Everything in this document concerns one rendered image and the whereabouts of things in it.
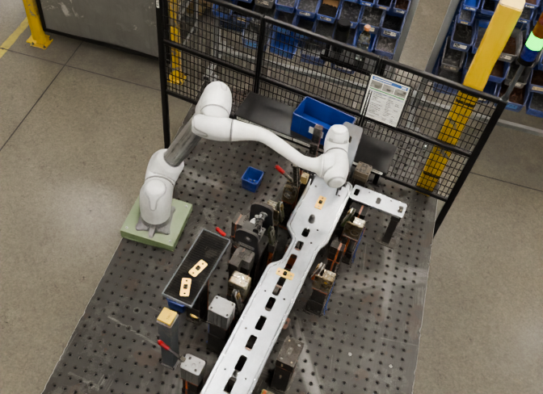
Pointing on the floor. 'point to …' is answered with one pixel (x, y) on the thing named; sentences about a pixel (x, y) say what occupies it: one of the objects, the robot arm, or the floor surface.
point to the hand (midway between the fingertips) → (324, 186)
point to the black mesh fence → (310, 82)
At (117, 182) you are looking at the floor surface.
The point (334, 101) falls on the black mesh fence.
